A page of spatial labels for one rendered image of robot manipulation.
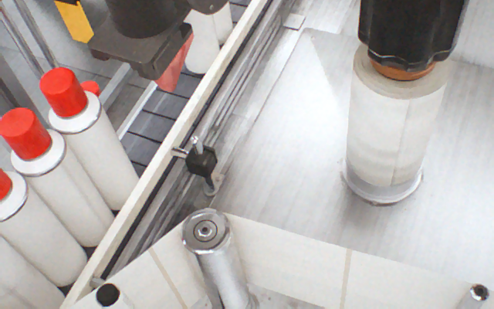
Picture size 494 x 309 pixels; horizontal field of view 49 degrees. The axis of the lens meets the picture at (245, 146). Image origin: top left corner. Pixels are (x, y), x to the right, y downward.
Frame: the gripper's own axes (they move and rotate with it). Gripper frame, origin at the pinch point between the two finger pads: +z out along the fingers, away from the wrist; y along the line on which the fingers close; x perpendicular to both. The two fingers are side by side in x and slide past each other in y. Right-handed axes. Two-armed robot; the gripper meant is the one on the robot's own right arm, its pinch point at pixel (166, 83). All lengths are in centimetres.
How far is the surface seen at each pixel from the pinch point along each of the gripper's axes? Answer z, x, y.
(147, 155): 13.6, 5.2, -1.9
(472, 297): -5.0, -32.2, -12.9
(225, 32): 11.1, 4.0, 19.0
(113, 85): 5.4, 9.4, 1.3
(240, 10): 13.5, 5.3, 26.2
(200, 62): 10.8, 4.5, 12.4
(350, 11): 18.4, -8.9, 36.4
